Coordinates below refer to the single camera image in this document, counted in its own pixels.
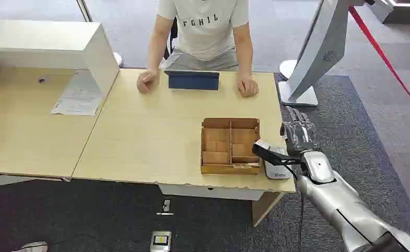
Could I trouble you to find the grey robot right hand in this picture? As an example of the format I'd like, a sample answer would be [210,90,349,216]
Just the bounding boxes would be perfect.
[280,106,320,156]

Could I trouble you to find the person's left hand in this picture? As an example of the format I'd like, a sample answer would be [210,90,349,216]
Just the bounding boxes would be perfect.
[236,74,260,98]

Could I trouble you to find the person's right hand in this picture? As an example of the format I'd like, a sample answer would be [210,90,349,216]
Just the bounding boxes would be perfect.
[136,69,160,94]

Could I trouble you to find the round white stanchion base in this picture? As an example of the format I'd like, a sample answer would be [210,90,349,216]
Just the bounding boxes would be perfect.
[279,59,298,81]

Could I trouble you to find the pale grey card reader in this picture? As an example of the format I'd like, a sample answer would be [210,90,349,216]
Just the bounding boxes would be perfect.
[263,147,293,181]

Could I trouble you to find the tablet in blue case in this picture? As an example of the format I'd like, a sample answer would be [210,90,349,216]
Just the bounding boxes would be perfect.
[164,70,220,91]

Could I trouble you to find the dark grey rug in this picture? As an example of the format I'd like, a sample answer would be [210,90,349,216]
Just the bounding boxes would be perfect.
[0,73,410,252]

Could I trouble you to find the black chair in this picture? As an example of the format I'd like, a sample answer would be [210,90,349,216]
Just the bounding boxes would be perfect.
[163,17,178,60]

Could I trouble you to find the white card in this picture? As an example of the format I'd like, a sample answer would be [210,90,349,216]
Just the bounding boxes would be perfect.
[233,162,261,170]

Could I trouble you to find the person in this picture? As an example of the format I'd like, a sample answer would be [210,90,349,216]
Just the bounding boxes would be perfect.
[136,0,260,98]

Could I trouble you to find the printed paper sheet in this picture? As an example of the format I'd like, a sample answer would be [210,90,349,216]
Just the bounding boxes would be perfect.
[50,69,104,117]

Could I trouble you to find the wooden card box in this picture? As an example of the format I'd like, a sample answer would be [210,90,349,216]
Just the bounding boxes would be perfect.
[200,117,262,176]

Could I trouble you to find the wooden desk leg panel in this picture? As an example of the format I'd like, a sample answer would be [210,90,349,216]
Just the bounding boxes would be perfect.
[251,192,285,227]

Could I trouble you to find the white kiosk display stand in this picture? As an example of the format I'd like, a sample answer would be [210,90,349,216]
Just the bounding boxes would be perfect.
[278,0,365,107]

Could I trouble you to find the white desk drawer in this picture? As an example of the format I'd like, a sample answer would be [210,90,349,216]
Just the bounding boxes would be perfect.
[158,183,266,202]

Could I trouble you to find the red barrier belt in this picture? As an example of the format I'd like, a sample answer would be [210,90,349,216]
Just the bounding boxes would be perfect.
[348,6,410,119]

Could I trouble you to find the white desk shelf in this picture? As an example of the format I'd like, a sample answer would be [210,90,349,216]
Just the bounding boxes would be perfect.
[0,19,120,100]

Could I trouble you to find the small silver floor plate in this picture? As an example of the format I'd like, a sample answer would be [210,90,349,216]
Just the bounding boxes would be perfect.
[156,198,174,216]

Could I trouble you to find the white and dark platform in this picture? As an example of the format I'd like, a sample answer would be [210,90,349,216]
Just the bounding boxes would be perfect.
[364,0,410,25]

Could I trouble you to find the silver floor socket box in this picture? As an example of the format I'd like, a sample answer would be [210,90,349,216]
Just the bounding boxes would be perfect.
[150,230,172,252]

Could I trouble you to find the white shoe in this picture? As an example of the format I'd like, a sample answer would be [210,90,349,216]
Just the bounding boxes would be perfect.
[12,241,49,252]

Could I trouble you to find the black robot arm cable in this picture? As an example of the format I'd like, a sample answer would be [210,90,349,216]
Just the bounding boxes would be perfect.
[283,162,305,252]

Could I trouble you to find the white stanchion post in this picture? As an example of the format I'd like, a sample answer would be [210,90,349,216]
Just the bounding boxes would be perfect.
[76,0,124,68]

